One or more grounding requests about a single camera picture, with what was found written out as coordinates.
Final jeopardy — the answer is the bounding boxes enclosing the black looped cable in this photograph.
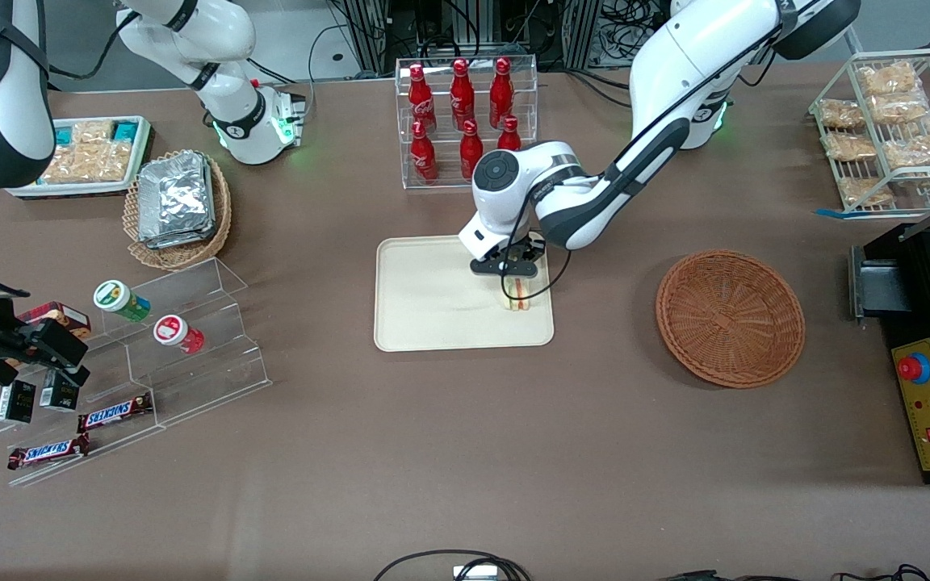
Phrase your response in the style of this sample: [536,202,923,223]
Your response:
[453,557,532,581]

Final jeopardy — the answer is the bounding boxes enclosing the clear snack bag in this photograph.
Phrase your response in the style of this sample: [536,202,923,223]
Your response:
[880,132,930,171]
[856,62,920,97]
[868,92,930,124]
[818,98,866,131]
[836,175,894,207]
[823,131,878,163]

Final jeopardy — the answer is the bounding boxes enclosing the black control box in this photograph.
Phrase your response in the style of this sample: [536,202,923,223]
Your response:
[848,222,930,487]

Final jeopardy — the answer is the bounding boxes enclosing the grey metal box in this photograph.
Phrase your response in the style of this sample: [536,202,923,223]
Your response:
[848,244,915,320]

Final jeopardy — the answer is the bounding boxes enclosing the beige plastic tray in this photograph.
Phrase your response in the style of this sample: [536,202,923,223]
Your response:
[374,232,555,353]

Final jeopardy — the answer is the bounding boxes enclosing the black cable tangle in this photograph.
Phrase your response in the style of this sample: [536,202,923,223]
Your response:
[598,0,676,51]

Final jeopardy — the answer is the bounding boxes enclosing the triangle sandwich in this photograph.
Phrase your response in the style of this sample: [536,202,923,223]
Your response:
[501,274,533,313]

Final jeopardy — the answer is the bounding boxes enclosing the Snickers chocolate bar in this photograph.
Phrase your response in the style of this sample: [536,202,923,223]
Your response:
[77,392,154,435]
[6,433,91,472]

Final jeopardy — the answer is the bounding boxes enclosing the red brown box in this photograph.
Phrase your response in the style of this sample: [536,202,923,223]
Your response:
[16,301,93,341]

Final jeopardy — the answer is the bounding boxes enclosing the oval light wicker basket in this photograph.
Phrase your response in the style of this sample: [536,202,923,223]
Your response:
[123,148,234,272]

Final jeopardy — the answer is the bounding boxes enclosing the black cable at edge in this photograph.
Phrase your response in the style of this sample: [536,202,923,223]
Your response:
[835,562,930,581]
[657,568,758,581]

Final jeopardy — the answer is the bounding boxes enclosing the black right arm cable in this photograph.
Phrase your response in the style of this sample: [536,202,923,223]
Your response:
[44,10,141,82]

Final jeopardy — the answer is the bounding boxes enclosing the long black hub cable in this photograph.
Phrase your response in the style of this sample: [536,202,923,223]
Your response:
[372,550,518,581]

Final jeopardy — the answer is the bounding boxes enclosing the red capped can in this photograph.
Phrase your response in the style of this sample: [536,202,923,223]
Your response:
[152,314,206,355]

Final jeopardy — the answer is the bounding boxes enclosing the green capped can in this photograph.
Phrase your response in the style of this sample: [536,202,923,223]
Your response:
[93,278,152,323]

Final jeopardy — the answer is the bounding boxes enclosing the clear acrylic bottle rack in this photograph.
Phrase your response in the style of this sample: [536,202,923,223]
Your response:
[395,54,539,191]

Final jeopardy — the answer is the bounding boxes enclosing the white wire rack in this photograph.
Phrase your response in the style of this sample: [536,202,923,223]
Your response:
[807,48,930,219]

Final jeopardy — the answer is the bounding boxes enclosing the black base cables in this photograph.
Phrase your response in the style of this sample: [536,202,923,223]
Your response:
[536,68,637,107]

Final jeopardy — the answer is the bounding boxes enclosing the white snack tray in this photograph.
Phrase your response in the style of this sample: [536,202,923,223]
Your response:
[5,115,156,199]

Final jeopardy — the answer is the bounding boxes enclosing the clear acrylic step stand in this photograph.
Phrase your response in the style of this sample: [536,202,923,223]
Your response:
[96,256,274,429]
[0,323,169,490]

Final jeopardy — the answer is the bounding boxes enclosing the aluminium frame structure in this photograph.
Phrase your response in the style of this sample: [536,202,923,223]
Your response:
[328,0,605,77]

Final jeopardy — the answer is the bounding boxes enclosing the clear cracker bag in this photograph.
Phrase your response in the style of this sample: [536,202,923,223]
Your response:
[42,140,133,184]
[69,119,115,148]

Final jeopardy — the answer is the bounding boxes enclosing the small black box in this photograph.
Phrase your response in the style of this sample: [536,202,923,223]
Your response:
[0,378,37,425]
[38,372,81,413]

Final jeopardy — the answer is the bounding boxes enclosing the round brown wicker basket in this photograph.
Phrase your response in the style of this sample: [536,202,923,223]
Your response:
[655,249,807,390]

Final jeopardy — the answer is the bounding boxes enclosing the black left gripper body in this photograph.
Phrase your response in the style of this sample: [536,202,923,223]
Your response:
[489,232,549,262]

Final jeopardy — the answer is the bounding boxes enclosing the brown table mat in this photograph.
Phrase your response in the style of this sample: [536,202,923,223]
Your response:
[0,61,930,581]

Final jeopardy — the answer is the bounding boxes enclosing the silver foil bag stack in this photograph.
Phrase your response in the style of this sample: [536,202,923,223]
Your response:
[136,153,218,250]

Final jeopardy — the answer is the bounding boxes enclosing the thin base cable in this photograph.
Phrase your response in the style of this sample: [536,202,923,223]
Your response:
[306,23,354,83]

